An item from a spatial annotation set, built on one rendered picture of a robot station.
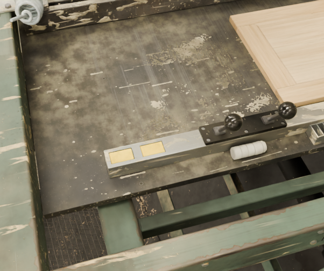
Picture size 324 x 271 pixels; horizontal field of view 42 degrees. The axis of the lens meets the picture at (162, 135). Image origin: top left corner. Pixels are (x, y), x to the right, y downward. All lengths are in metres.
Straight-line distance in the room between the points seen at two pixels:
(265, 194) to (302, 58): 0.42
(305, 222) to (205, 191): 2.20
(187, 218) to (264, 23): 0.65
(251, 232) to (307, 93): 0.44
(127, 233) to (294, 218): 0.34
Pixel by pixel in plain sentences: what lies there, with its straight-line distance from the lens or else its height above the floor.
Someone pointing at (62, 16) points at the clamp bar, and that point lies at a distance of 1.29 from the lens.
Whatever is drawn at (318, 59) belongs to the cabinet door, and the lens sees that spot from 1.25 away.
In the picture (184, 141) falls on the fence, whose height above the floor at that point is 1.53.
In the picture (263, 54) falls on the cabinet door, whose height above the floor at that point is 1.27.
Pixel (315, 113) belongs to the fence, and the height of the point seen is 1.26.
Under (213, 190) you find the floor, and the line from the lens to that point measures 3.00.
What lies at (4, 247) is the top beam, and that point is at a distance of 0.80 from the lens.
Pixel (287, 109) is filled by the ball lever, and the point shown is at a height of 1.44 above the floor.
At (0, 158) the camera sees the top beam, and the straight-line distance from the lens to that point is 0.90.
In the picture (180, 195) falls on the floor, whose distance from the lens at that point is 3.24.
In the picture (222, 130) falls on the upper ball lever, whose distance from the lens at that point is 0.93.
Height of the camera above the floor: 2.15
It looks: 38 degrees down
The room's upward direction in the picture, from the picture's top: 76 degrees counter-clockwise
